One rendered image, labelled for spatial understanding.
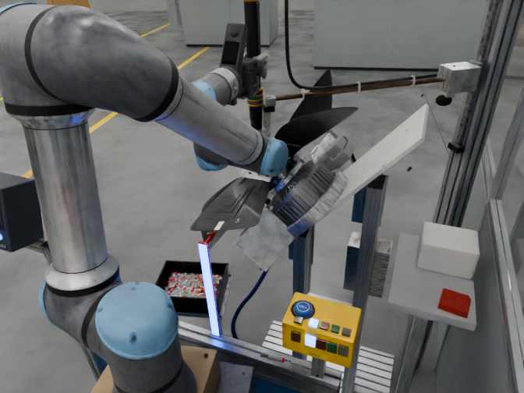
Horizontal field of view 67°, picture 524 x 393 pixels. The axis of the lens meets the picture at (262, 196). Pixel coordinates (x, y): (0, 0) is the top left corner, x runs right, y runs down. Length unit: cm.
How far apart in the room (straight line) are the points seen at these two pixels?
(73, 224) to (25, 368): 188
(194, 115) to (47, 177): 23
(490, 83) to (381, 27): 535
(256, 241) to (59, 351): 153
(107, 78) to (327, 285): 217
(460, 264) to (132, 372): 103
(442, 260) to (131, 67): 112
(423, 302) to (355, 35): 570
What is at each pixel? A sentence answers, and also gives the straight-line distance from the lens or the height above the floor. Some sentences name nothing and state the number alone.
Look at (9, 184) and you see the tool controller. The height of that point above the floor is 125.
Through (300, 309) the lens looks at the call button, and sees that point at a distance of 93.
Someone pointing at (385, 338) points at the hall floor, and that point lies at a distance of 232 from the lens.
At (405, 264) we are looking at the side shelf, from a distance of 142.
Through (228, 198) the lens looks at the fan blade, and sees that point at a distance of 113.
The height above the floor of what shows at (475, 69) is 145.
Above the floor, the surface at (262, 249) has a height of 98.
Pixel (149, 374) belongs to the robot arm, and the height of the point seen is 123.
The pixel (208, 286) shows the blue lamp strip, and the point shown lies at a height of 105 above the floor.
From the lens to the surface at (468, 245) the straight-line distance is 139.
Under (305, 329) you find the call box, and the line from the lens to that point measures 91.
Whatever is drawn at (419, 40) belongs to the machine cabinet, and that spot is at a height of 46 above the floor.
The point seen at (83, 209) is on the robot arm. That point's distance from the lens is 66.
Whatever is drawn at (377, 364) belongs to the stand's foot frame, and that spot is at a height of 8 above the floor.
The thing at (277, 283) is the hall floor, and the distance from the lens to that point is 252.
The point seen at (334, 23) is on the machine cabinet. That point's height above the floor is 71.
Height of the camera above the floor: 178
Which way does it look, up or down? 33 degrees down
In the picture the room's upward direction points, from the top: 2 degrees counter-clockwise
